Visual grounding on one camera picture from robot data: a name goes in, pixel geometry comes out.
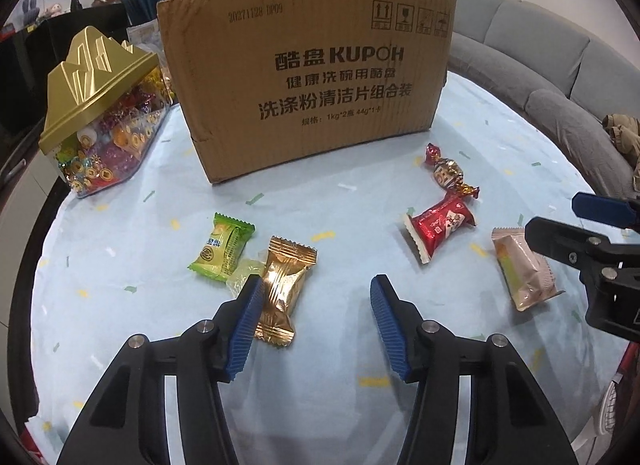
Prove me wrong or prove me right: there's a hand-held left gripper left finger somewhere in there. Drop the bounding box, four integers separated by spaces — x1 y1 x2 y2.
55 275 266 465

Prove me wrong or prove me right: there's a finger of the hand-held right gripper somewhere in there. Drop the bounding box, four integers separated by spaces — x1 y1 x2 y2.
571 192 640 229
524 216 640 292

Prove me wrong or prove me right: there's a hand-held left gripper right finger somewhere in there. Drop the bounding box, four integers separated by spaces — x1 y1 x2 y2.
370 274 573 465

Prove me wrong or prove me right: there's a pale yellow snack packet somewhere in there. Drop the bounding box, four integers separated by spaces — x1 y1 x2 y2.
225 257 266 304

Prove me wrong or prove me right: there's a pale pink snack packet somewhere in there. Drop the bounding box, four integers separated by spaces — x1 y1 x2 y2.
491 228 566 313

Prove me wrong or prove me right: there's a gold snack packet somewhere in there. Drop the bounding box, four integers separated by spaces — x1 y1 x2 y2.
252 236 319 347

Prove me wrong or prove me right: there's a green yellow snack packet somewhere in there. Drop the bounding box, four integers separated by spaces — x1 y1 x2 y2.
187 212 256 281

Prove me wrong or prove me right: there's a small red snack packet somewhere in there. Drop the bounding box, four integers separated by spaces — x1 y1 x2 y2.
403 194 477 265

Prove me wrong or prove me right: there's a red twisted foil candy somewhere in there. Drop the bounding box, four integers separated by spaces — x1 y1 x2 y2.
424 144 481 201

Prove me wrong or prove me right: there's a brown cardboard box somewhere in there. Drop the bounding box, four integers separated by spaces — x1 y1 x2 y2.
156 0 457 185

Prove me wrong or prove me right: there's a khaki cloth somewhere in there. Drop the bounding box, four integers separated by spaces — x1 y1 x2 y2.
602 114 640 167

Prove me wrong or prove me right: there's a grey curved sofa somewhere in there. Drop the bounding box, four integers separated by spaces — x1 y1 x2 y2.
395 0 640 196

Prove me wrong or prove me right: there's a gold-lid clear candy container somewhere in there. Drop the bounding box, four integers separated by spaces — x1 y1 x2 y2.
39 26 174 200

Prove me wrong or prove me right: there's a black piano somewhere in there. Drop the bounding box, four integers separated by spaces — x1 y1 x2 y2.
30 0 134 77

